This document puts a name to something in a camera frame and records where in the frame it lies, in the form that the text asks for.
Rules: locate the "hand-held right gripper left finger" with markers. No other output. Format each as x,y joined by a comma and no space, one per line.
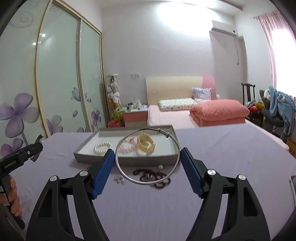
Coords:
103,176

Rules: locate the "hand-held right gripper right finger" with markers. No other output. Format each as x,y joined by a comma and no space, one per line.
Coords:
192,173

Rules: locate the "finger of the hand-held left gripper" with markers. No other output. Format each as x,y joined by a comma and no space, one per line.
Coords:
39,139
35,156

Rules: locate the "grey shallow tray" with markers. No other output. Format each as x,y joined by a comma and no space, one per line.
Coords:
148,161

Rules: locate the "thin silver bangle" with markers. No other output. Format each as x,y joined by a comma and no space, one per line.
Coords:
159,131

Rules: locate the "yellow wide bangle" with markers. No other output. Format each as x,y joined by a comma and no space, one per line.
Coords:
144,139

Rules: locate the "person's left hand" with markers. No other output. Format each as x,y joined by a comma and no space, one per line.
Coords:
16,199

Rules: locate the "small silver earrings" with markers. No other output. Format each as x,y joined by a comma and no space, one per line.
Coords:
119,179

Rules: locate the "purple tablecloth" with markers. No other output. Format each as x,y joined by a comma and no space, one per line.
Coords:
231,150

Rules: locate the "red bin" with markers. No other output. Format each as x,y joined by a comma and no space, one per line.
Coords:
114,124

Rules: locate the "bed with beige headboard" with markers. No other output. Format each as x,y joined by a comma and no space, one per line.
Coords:
171,115

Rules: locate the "yellow green plush toy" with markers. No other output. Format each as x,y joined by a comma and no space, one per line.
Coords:
117,112

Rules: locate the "pink nightstand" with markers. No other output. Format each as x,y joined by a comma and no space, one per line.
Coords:
135,118

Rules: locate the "folded pink quilt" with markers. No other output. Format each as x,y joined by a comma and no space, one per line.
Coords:
219,111

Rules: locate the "floral white pillow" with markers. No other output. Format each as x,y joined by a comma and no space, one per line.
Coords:
175,104

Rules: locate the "floral sliding door wardrobe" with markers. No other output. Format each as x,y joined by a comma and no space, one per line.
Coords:
57,69

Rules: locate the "white mug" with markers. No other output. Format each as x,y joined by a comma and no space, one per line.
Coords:
130,107

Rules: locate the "light blue cloth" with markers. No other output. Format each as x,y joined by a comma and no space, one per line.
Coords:
143,107

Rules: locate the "small lavender pillow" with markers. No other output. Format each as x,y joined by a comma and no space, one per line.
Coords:
201,93

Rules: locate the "clear plush toy tube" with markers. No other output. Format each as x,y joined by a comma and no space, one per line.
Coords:
113,92

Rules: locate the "red yellow toy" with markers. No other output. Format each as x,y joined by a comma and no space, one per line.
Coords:
256,107

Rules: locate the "grey padded seat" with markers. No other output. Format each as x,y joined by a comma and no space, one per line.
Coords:
269,115

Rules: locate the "dark wooden chair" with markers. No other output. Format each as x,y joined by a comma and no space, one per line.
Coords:
247,92

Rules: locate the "blue fleece garment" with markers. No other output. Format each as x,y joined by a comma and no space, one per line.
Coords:
281,104

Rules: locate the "air conditioner pipe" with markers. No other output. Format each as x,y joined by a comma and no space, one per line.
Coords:
238,46

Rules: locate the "white air conditioner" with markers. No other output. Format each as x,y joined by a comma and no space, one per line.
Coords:
223,29

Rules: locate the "pink curtain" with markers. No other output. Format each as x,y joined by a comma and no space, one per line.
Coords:
279,46

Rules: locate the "curtain rod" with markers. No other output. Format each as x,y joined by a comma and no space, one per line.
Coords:
261,15

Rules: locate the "wall socket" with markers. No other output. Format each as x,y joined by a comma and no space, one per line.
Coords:
135,75

